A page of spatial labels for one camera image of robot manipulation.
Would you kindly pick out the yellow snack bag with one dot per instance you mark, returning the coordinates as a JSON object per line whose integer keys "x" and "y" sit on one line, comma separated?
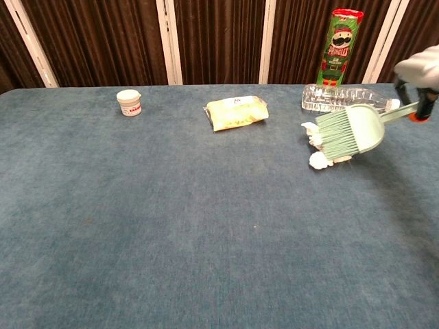
{"x": 236, "y": 113}

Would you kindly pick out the green Pringles can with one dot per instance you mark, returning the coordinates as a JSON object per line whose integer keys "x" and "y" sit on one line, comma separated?
{"x": 337, "y": 51}

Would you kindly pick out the small white paper ball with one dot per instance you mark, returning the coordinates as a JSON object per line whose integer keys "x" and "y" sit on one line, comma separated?
{"x": 319, "y": 160}

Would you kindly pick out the clear plastic water bottle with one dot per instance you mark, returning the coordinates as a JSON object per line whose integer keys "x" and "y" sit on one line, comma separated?
{"x": 329, "y": 97}

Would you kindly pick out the small white jar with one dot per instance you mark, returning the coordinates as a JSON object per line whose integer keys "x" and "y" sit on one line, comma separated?
{"x": 129, "y": 103}

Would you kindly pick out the blue felt table cover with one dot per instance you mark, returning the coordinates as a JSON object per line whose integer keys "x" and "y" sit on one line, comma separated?
{"x": 137, "y": 205}

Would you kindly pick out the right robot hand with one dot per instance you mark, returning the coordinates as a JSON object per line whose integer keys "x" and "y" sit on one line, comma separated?
{"x": 422, "y": 68}

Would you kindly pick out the white screen frame post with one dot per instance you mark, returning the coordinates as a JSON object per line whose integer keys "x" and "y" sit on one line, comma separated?
{"x": 31, "y": 41}
{"x": 169, "y": 44}
{"x": 385, "y": 41}
{"x": 267, "y": 44}

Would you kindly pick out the small green hand broom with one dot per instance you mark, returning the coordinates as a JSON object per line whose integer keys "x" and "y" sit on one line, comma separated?
{"x": 367, "y": 127}

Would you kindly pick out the dark brown curtain panel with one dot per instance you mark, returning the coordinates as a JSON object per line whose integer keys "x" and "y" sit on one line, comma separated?
{"x": 10, "y": 58}
{"x": 219, "y": 41}
{"x": 103, "y": 41}
{"x": 298, "y": 41}
{"x": 422, "y": 24}

